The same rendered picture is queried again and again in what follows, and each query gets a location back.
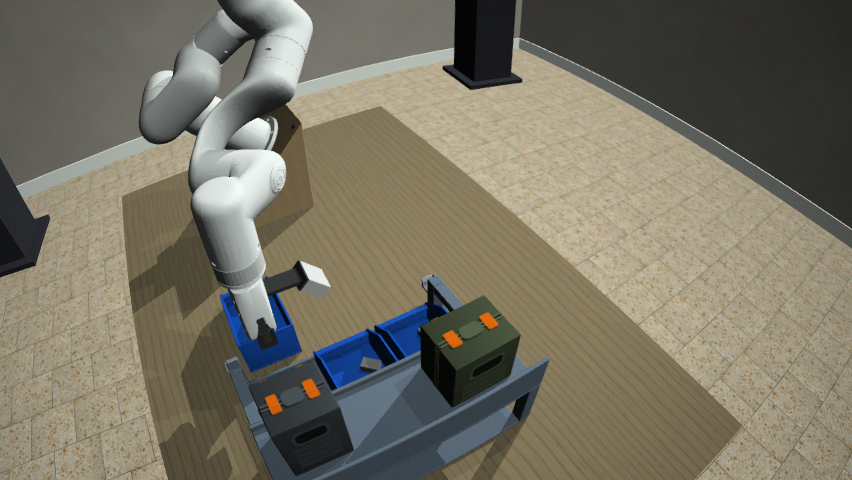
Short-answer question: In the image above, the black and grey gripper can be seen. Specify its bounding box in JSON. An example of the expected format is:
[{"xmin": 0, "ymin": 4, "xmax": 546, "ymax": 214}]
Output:
[{"xmin": 217, "ymin": 264, "xmax": 278, "ymax": 350}]

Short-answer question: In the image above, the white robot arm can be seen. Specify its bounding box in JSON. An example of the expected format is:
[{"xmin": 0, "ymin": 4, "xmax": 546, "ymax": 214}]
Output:
[{"xmin": 139, "ymin": 0, "xmax": 331, "ymax": 298}]

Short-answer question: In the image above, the blue bin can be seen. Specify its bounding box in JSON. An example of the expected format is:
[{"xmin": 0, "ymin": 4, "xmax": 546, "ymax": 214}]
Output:
[
  {"xmin": 374, "ymin": 302, "xmax": 448, "ymax": 360},
  {"xmin": 313, "ymin": 328, "xmax": 399, "ymax": 390},
  {"xmin": 220, "ymin": 293, "xmax": 302, "ymax": 372}
]

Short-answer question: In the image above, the black case with orange latches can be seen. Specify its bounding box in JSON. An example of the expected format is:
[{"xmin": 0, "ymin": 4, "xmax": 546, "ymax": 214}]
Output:
[{"xmin": 249, "ymin": 360, "xmax": 354, "ymax": 476}]

